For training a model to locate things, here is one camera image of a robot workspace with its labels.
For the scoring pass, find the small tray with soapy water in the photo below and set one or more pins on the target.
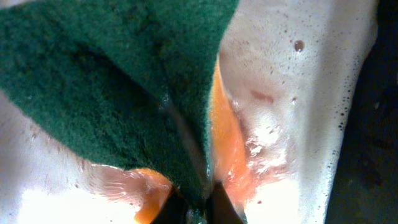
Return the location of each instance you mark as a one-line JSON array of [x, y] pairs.
[[288, 70]]

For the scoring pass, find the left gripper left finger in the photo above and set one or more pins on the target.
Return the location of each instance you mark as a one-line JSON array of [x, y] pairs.
[[174, 210]]

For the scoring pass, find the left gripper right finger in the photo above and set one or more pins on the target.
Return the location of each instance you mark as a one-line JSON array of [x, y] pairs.
[[219, 209]]

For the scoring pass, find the green yellow scrub sponge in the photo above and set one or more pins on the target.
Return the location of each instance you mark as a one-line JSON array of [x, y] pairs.
[[128, 84]]

